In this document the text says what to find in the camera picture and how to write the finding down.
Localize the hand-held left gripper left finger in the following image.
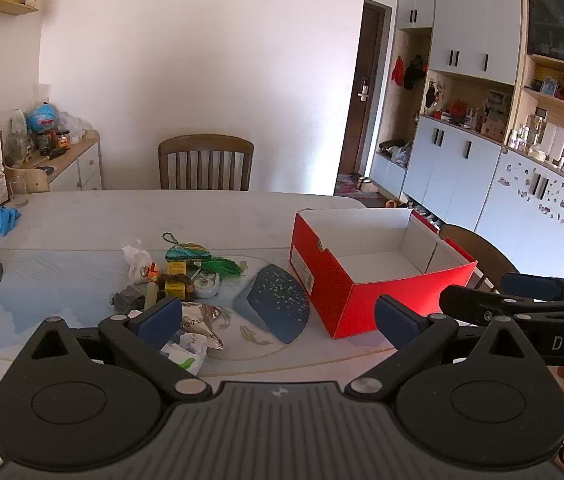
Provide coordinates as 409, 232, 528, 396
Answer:
9, 296, 213, 402

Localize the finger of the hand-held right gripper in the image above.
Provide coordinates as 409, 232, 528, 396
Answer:
439, 284, 564, 323
501, 272, 564, 306

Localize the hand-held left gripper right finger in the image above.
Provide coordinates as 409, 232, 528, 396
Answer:
344, 295, 548, 403

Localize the brown hair scrunchie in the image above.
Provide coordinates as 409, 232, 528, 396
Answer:
154, 272, 196, 304

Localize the dark grey packet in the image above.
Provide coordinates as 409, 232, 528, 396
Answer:
109, 285, 146, 311

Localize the red cardboard box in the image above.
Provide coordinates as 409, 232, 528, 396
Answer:
289, 207, 478, 340

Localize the white green wrapper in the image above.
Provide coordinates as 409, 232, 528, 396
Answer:
159, 332, 209, 376

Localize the silver foil wrapper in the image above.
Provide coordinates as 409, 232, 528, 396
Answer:
177, 302, 235, 351

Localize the round white tape roll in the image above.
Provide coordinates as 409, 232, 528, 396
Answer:
194, 275, 221, 299

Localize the white plastic bag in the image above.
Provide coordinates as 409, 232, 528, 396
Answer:
121, 240, 153, 279

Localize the wooden round-back chair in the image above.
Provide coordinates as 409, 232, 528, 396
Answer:
439, 224, 520, 293

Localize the row of shoes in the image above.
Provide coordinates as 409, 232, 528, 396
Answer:
384, 199, 444, 226

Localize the blue printed table mat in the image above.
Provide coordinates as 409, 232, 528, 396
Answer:
0, 247, 398, 368

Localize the patterned door rug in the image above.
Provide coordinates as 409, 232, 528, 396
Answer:
334, 175, 363, 197

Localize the grey plastic bag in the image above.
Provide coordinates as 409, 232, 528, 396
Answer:
379, 140, 413, 166

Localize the white wooden sideboard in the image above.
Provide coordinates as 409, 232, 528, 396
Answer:
27, 130, 104, 192

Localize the wooden slat-back chair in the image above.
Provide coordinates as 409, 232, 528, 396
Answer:
158, 134, 255, 192

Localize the dark wooden door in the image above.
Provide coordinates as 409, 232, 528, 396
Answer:
338, 0, 394, 192

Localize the clear plastic bag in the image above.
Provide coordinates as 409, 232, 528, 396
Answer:
57, 110, 93, 143

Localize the black hanging bag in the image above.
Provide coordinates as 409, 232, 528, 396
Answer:
403, 55, 428, 91

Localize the white wooden wall cabinet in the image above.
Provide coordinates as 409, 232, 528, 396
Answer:
369, 0, 564, 286

